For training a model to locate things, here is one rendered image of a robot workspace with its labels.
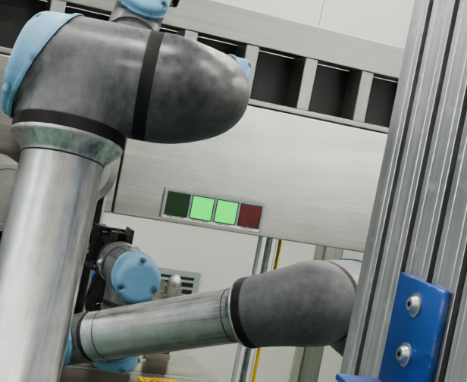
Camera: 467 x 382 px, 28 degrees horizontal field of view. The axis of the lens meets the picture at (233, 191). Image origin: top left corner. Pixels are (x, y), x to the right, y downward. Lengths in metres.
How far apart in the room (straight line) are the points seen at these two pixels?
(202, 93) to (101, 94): 0.10
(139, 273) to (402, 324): 0.83
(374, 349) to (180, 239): 3.91
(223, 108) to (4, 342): 0.32
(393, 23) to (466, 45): 4.32
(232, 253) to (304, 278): 3.52
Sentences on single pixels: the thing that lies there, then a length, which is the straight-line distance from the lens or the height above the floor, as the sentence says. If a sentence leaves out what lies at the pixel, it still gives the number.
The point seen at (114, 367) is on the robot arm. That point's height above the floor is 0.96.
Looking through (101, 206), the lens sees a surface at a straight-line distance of 1.82.
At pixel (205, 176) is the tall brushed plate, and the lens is 2.19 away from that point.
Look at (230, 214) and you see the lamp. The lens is 2.22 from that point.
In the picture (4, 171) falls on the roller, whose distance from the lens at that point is 1.77.
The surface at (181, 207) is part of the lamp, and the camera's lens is 2.18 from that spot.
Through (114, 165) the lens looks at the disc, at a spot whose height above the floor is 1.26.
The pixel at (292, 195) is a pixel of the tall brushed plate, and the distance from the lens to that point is 2.27.
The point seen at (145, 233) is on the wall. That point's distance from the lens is 4.61.
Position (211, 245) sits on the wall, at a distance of 4.71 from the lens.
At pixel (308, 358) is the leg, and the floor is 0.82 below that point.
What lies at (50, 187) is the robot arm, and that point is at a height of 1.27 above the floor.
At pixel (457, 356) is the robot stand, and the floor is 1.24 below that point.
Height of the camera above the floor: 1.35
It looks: 3 degrees down
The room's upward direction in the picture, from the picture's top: 11 degrees clockwise
